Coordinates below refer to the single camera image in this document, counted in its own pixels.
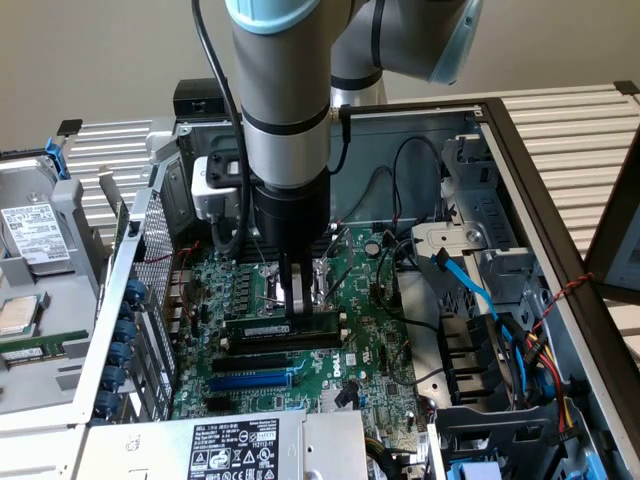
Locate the round coin battery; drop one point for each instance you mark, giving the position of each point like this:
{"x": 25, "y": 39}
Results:
{"x": 372, "y": 248}

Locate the grey parts rack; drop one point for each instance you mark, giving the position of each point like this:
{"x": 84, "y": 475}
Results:
{"x": 65, "y": 300}

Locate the long black expansion slot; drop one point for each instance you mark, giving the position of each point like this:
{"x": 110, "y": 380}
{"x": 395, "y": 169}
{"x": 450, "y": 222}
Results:
{"x": 250, "y": 362}

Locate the grey power supply unit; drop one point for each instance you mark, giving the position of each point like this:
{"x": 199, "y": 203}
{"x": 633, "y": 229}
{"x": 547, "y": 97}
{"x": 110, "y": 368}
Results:
{"x": 210, "y": 445}

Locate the black box behind case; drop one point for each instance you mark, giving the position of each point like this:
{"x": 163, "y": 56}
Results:
{"x": 197, "y": 100}

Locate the dark case side panel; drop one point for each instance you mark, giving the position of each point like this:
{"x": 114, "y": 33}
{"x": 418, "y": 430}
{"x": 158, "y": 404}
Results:
{"x": 617, "y": 225}

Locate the silver CPU chip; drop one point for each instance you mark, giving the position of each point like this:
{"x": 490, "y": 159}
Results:
{"x": 17, "y": 315}

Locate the green RAM stick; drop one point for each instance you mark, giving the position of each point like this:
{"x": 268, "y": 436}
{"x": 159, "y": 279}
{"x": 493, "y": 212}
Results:
{"x": 260, "y": 330}
{"x": 35, "y": 347}

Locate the black table end cap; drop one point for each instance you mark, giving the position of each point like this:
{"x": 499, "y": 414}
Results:
{"x": 70, "y": 127}
{"x": 627, "y": 87}

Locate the silver hard disk white label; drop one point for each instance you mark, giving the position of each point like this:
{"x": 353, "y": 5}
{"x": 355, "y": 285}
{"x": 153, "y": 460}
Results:
{"x": 32, "y": 232}

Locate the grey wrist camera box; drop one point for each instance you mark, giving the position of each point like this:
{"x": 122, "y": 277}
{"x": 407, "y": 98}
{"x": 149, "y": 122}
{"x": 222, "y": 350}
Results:
{"x": 215, "y": 192}

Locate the short black expansion slot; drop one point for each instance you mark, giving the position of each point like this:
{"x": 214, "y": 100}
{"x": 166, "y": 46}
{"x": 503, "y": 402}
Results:
{"x": 220, "y": 405}

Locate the black RAM slot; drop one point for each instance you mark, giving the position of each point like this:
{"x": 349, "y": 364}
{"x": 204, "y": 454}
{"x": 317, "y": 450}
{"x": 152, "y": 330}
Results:
{"x": 285, "y": 346}

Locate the open grey PC case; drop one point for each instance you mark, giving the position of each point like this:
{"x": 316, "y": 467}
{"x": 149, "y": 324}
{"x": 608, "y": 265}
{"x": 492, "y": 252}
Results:
{"x": 510, "y": 210}

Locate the blue expansion slot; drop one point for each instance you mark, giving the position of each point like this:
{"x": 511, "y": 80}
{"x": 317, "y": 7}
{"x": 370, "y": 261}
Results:
{"x": 250, "y": 383}

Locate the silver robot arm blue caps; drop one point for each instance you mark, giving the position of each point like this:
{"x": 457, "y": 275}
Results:
{"x": 285, "y": 75}

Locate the CPU socket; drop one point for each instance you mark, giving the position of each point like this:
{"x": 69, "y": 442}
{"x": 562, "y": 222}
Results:
{"x": 270, "y": 287}

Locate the graphics card with bracket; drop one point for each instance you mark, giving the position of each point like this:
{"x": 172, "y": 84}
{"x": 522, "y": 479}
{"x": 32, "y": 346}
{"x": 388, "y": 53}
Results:
{"x": 119, "y": 220}

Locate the grey metal disk bay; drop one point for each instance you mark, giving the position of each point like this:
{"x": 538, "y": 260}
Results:
{"x": 465, "y": 200}

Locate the metal socket cover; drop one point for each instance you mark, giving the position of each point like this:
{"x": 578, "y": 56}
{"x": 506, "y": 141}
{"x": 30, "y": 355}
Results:
{"x": 340, "y": 250}

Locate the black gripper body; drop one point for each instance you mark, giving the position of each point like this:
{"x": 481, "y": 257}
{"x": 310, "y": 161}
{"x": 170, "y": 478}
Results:
{"x": 292, "y": 215}

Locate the blue plastic disk carrier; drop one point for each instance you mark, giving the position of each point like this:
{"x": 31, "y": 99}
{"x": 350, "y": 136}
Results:
{"x": 56, "y": 157}

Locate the green Dell motherboard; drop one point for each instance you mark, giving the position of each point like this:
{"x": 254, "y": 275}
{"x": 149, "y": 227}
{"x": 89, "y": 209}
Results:
{"x": 370, "y": 320}

